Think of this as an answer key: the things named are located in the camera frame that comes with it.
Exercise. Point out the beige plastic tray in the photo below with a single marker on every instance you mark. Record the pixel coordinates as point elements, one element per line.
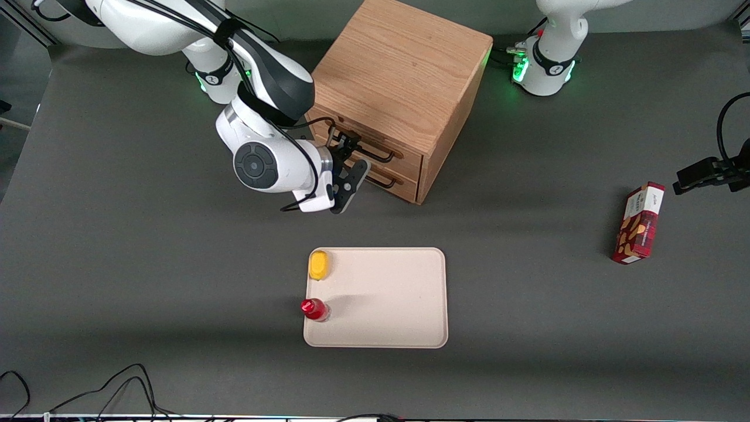
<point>387,299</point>

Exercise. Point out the red small bottle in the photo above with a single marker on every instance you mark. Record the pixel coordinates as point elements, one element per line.
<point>313,309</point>

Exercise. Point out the aluminium frame rail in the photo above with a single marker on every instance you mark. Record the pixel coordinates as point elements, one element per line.
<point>35,29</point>

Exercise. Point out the red plaid shortbread box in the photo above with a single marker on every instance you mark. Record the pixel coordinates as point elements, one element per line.
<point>638,228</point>

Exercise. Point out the wooden drawer cabinet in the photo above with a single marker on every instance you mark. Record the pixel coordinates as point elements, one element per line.
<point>398,64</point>

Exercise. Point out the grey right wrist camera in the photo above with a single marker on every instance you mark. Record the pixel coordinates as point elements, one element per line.
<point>351,184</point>

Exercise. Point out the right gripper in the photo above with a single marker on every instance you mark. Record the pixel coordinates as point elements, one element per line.
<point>341,156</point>

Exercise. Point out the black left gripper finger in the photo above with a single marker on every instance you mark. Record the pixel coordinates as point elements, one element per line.
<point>697,173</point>
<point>741,179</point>

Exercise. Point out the yellow toy lemon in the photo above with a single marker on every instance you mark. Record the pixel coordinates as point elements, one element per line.
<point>319,265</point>

